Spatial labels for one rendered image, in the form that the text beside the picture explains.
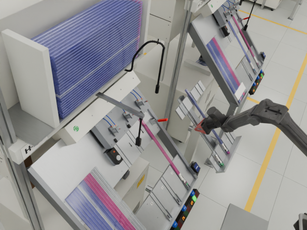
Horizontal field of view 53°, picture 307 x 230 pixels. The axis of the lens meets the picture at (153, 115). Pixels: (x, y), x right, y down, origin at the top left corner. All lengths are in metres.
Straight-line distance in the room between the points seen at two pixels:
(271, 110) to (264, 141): 2.00
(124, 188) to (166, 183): 0.30
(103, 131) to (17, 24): 0.56
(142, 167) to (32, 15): 1.17
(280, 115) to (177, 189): 0.75
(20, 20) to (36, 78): 0.21
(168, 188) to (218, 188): 1.11
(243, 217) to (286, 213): 0.95
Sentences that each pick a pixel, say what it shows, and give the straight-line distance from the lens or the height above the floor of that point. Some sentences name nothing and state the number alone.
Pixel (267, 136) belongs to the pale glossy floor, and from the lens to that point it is 3.34.
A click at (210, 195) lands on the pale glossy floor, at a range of 2.69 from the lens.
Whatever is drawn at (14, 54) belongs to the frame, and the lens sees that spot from 1.03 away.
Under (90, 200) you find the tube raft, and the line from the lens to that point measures 1.37.
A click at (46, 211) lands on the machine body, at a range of 1.83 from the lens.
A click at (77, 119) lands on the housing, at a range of 1.30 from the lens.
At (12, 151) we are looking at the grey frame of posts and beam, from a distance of 1.11.
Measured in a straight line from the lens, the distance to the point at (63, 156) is 1.33.
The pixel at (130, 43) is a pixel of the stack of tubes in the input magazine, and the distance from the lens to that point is 1.35.
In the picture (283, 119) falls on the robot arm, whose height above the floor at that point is 1.44.
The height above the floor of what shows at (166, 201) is 0.78.
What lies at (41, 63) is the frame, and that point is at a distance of 0.95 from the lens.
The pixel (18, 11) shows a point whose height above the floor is 1.72.
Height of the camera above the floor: 2.22
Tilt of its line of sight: 45 degrees down
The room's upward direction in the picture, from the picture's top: 9 degrees clockwise
